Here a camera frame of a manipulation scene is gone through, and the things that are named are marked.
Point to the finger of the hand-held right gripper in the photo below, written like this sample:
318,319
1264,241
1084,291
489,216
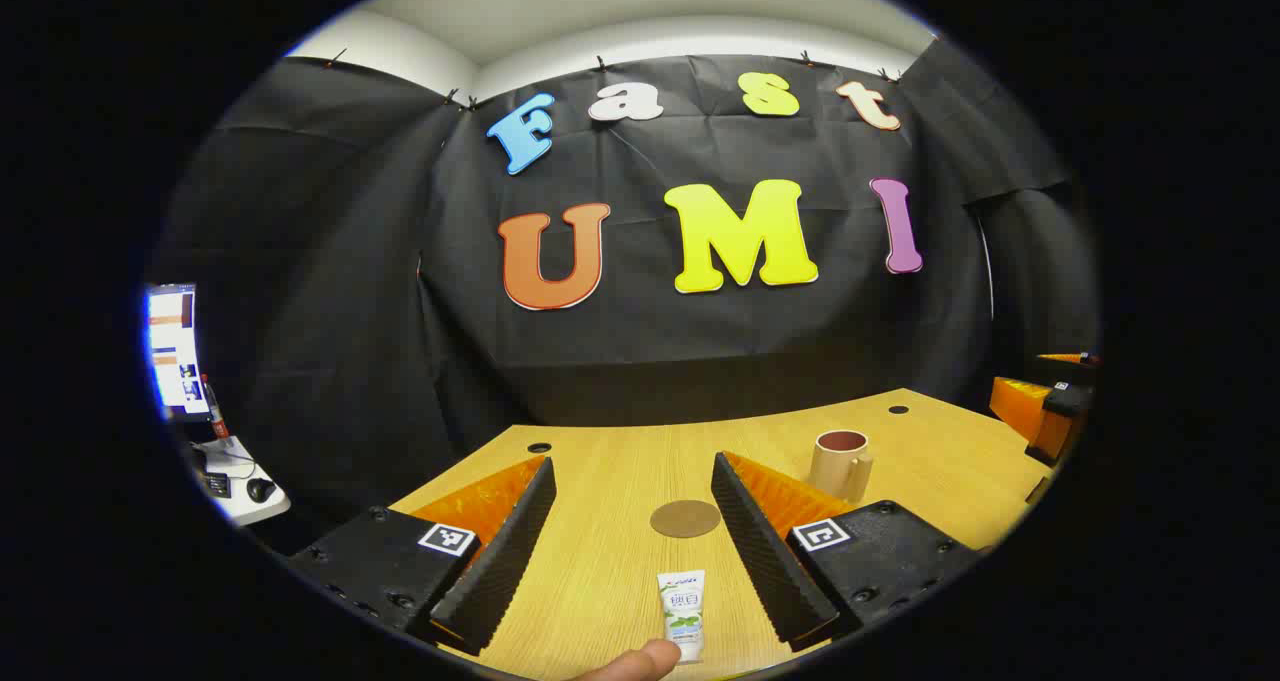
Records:
1070,359
1065,401

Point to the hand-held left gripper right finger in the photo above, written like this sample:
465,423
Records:
765,561

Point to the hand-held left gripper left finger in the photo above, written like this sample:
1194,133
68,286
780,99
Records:
505,561

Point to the brown round coaster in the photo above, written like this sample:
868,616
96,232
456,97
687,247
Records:
685,519

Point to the white toothpaste tube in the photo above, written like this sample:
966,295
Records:
682,606

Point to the beige cup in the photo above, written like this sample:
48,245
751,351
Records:
832,471

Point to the wooden desktop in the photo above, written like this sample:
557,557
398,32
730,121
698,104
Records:
620,461

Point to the black backdrop cloth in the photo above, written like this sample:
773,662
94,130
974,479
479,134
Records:
640,341

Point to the black computer mouse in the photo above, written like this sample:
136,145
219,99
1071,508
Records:
260,490

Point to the white side table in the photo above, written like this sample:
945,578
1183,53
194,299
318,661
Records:
235,461

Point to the small red bottle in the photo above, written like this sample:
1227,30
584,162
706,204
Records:
217,416

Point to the computer monitor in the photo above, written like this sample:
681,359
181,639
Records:
175,351

